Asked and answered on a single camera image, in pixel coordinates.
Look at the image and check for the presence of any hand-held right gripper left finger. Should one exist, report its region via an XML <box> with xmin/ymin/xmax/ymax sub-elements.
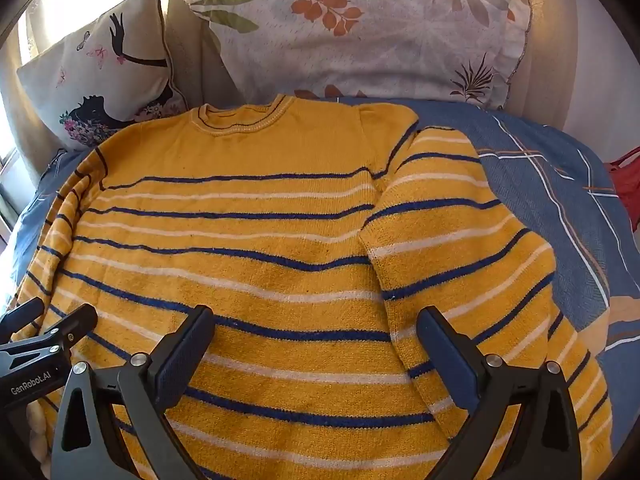
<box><xmin>42</xmin><ymin>305</ymin><xmax>216</xmax><ymax>480</ymax></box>

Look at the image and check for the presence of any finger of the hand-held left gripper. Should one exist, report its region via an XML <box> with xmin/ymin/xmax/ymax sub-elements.
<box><xmin>10</xmin><ymin>304</ymin><xmax>99</xmax><ymax>361</ymax></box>
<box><xmin>0</xmin><ymin>297</ymin><xmax>45</xmax><ymax>345</ymax></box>

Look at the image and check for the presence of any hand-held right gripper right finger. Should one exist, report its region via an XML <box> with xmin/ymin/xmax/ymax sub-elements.
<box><xmin>416</xmin><ymin>306</ymin><xmax>583</xmax><ymax>480</ymax></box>

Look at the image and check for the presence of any yellow striped sweater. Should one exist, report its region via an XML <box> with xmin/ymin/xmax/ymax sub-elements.
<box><xmin>17</xmin><ymin>95</ymin><xmax>613</xmax><ymax>480</ymax></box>

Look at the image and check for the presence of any person's left hand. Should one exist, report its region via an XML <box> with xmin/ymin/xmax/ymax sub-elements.
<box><xmin>20</xmin><ymin>399</ymin><xmax>55</xmax><ymax>468</ymax></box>

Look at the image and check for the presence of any blue plaid bedsheet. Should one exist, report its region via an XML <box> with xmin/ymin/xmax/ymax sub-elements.
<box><xmin>5</xmin><ymin>97</ymin><xmax>640</xmax><ymax>480</ymax></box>

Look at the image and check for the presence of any butterfly print pillow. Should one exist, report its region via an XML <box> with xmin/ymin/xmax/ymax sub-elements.
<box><xmin>16</xmin><ymin>0</ymin><xmax>193</xmax><ymax>151</ymax></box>

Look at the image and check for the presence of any red cloth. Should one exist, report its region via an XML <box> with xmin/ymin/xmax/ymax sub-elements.
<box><xmin>602</xmin><ymin>147</ymin><xmax>640</xmax><ymax>233</ymax></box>

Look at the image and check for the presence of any leaf print pillow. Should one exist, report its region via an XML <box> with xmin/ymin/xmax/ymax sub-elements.
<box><xmin>185</xmin><ymin>0</ymin><xmax>533</xmax><ymax>111</ymax></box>

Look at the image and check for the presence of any window frame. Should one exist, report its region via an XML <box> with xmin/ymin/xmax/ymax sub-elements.
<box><xmin>0</xmin><ymin>142</ymin><xmax>22</xmax><ymax>233</ymax></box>

